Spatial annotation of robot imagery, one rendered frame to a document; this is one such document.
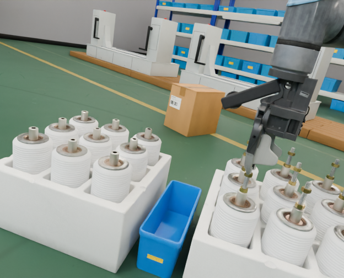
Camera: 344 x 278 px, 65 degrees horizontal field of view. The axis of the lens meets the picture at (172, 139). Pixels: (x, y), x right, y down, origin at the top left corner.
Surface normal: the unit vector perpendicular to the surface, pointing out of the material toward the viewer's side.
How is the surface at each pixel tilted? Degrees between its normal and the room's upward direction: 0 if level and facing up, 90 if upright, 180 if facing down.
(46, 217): 90
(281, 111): 90
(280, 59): 90
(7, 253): 0
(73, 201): 90
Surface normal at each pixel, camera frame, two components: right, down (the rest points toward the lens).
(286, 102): -0.48, 0.21
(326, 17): 0.20, 0.43
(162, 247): -0.28, 0.31
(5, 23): 0.72, 0.36
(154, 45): -0.67, 0.13
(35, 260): 0.18, -0.92
